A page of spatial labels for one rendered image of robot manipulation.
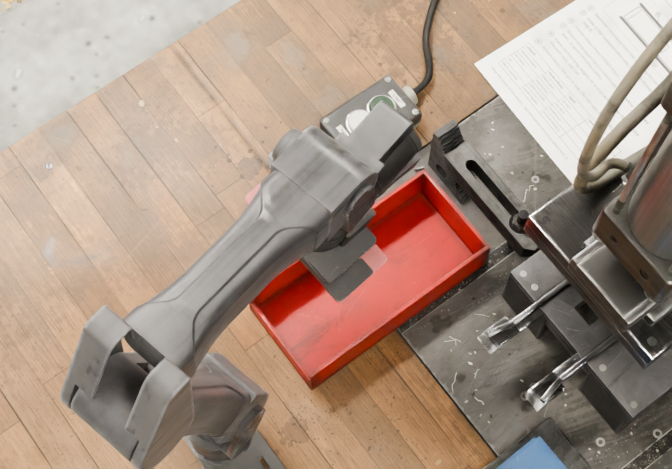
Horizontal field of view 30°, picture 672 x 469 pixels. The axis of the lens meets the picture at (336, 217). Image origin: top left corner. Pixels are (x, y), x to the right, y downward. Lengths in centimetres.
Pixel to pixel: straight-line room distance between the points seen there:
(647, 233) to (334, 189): 26
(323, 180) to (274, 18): 59
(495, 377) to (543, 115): 33
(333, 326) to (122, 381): 46
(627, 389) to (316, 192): 48
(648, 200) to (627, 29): 61
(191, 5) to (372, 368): 139
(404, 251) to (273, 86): 27
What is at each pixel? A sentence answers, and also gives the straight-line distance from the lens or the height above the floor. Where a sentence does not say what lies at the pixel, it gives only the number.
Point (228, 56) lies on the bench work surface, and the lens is 157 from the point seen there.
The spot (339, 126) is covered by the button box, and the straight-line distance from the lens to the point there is 149.
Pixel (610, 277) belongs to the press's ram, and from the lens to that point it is 118.
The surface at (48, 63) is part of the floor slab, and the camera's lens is 265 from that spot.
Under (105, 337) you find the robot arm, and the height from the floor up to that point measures 136.
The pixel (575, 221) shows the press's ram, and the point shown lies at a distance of 124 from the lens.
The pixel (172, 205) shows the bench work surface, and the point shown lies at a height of 90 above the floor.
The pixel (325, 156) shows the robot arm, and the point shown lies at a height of 133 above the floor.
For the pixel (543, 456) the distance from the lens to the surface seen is 139.
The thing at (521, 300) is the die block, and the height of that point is 95.
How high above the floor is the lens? 228
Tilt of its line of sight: 69 degrees down
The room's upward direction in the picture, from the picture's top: straight up
